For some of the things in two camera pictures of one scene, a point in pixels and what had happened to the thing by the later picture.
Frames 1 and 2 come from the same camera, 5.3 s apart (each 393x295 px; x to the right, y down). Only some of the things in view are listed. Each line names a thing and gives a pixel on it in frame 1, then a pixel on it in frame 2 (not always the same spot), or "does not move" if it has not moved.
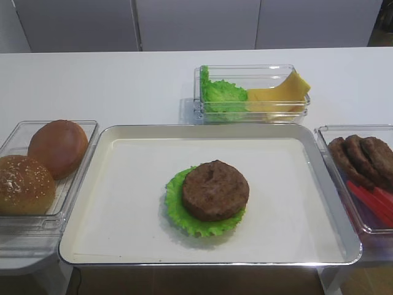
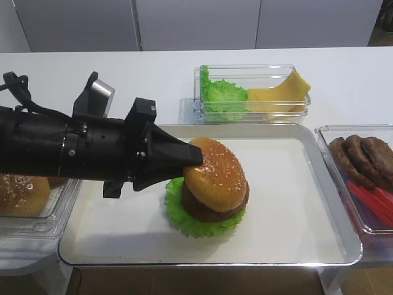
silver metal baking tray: [207, 195] does not move
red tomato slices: [378, 200] does not move
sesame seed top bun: [27, 187] → [219, 183]
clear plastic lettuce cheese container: [249, 94] does not move
